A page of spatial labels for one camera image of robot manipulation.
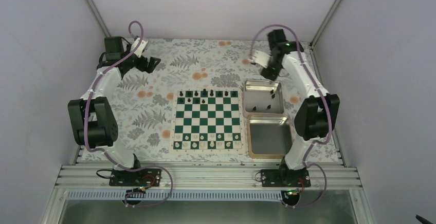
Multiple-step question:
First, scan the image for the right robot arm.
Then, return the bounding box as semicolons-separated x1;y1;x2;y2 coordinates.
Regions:
261;29;340;186

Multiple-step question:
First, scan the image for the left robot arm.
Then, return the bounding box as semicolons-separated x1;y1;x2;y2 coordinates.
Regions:
67;36;161;185

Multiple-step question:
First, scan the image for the green white chess board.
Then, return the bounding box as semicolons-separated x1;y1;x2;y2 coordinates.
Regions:
169;87;247;154

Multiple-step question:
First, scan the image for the silver tin with pawns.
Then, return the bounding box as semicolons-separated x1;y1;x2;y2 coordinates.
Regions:
243;80;285;118

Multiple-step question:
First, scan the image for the floral table mat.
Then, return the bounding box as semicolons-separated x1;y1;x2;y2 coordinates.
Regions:
81;38;341;163

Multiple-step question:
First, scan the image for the empty gold-rimmed tin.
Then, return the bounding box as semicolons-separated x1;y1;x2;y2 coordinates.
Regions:
247;115;293;159

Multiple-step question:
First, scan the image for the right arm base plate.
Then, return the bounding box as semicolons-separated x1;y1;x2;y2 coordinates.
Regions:
260;168;311;188

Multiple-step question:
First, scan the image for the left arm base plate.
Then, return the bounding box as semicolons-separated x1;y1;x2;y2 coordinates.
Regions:
108;168;161;188

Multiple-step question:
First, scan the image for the aluminium rail frame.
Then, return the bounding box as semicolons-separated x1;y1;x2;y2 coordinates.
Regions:
55;161;362;190

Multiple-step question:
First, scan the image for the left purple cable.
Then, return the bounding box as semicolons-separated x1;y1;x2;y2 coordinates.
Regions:
83;21;174;209

